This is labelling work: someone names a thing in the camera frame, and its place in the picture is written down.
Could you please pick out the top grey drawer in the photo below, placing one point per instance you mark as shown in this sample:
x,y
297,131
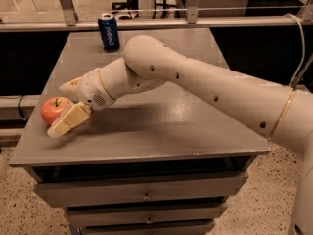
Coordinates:
x,y
138,190

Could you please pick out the red apple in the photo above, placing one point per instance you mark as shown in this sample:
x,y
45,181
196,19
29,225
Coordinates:
x,y
52,108

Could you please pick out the grey drawer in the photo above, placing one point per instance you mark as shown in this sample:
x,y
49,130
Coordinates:
x,y
146,214
138,190
195,227

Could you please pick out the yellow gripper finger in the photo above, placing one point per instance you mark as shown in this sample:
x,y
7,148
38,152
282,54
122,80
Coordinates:
x,y
70,87
71,116

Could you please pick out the middle grey drawer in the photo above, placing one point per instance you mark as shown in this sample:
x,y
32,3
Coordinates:
x,y
146,214

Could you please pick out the grey drawer cabinet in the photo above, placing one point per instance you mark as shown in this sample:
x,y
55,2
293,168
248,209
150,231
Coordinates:
x,y
162,132

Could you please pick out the metal window rail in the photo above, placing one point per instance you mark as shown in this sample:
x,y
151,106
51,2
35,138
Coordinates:
x,y
139,24

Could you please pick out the blue pepsi can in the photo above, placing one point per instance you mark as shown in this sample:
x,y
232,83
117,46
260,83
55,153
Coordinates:
x,y
109,33

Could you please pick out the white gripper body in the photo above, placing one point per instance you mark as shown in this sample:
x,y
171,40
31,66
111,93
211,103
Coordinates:
x,y
91,89

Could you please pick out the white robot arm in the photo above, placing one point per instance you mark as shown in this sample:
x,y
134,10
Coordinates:
x,y
281,114

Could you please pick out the bottom grey drawer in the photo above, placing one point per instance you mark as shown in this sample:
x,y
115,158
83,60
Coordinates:
x,y
195,227

